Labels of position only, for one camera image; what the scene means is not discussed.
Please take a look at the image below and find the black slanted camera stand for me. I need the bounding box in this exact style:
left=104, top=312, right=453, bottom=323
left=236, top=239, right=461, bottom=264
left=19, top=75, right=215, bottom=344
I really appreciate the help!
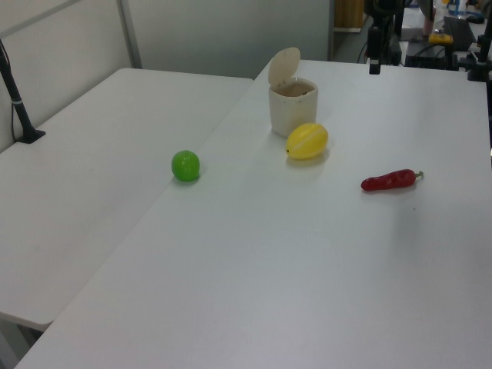
left=0, top=38, right=47, bottom=145

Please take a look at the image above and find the red toy chili pepper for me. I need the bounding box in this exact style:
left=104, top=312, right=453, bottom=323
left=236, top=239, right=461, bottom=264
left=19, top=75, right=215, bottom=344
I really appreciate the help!
left=360, top=168, right=425, bottom=194

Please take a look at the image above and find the black clamp stand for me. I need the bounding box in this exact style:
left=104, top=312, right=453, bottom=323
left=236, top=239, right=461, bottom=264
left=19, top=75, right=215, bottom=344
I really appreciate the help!
left=466, top=32, right=492, bottom=82

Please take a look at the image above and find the wooden cabinet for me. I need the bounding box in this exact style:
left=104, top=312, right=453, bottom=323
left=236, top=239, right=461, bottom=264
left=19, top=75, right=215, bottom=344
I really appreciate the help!
left=333, top=0, right=364, bottom=32

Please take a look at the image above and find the black equipment box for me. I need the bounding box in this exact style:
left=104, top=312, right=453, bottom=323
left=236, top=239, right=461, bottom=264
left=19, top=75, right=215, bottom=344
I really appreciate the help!
left=404, top=40, right=459, bottom=71

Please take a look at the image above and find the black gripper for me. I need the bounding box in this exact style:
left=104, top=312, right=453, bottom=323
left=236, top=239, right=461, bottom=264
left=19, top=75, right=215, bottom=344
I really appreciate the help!
left=367, top=25, right=383, bottom=75

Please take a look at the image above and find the yellow striped toy melon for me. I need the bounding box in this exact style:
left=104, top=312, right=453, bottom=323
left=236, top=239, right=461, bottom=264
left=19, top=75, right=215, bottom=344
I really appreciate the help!
left=285, top=121, right=330, bottom=161

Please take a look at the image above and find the green toy lime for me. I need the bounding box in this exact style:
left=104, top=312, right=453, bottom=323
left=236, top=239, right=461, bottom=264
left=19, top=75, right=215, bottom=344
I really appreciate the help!
left=171, top=149, right=202, bottom=183

